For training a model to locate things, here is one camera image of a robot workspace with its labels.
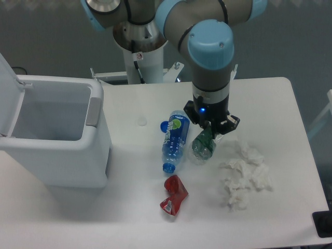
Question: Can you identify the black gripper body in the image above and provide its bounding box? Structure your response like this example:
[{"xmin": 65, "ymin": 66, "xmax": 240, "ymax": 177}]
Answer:
[{"xmin": 184, "ymin": 84, "xmax": 240, "ymax": 135}]

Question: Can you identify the clear bottle green label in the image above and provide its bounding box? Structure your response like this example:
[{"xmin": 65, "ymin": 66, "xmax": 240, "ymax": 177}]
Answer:
[{"xmin": 187, "ymin": 127, "xmax": 223, "ymax": 165}]

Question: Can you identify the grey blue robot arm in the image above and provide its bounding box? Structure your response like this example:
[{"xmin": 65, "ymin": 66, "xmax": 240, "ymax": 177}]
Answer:
[{"xmin": 81, "ymin": 1, "xmax": 267, "ymax": 136}]

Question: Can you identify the blue bottle cap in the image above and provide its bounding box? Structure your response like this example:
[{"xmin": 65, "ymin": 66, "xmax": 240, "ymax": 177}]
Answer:
[{"xmin": 160, "ymin": 120, "xmax": 169, "ymax": 133}]

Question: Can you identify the blue plastic bottle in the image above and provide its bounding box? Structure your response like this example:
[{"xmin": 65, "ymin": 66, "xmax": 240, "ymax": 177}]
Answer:
[{"xmin": 162, "ymin": 110, "xmax": 190, "ymax": 174}]

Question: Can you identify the crushed red can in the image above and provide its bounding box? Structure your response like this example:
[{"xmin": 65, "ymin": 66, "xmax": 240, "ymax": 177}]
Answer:
[{"xmin": 159, "ymin": 175, "xmax": 189, "ymax": 216}]

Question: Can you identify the white trash can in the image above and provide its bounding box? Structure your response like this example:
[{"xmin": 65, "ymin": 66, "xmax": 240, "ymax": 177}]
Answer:
[{"xmin": 1, "ymin": 75, "xmax": 112, "ymax": 188}]

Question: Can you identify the white trash can lid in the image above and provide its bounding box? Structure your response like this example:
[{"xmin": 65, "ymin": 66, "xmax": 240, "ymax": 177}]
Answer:
[{"xmin": 1, "ymin": 54, "xmax": 25, "ymax": 136}]

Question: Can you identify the crumpled white tissue top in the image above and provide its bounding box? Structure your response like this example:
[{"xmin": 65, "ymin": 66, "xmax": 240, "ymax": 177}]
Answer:
[{"xmin": 225, "ymin": 140, "xmax": 265, "ymax": 165}]

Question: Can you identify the crumpled white tissue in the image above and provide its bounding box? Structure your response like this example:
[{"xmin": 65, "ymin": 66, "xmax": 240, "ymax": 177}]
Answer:
[
  {"xmin": 225, "ymin": 178, "xmax": 251, "ymax": 212},
  {"xmin": 252, "ymin": 163, "xmax": 273, "ymax": 191},
  {"xmin": 225, "ymin": 140, "xmax": 265, "ymax": 165},
  {"xmin": 220, "ymin": 159, "xmax": 252, "ymax": 179}
]

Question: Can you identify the crumpled white tissue middle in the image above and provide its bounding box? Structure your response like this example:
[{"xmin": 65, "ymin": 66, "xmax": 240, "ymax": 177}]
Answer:
[{"xmin": 220, "ymin": 159, "xmax": 252, "ymax": 179}]

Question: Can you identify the crumpled white tissue bottom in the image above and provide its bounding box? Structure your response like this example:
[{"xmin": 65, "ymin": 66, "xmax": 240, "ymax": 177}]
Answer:
[{"xmin": 225, "ymin": 178, "xmax": 251, "ymax": 212}]

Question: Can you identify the crumpled white tissue right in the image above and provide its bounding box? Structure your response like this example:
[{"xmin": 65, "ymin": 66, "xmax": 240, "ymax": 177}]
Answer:
[{"xmin": 252, "ymin": 163, "xmax": 273, "ymax": 191}]

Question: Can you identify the black device at edge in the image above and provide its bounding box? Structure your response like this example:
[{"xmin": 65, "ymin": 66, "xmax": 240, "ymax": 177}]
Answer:
[{"xmin": 312, "ymin": 211, "xmax": 331, "ymax": 238}]

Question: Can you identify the black cable on pedestal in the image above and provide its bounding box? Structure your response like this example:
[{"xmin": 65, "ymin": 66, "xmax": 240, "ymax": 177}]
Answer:
[{"xmin": 131, "ymin": 38, "xmax": 146, "ymax": 85}]

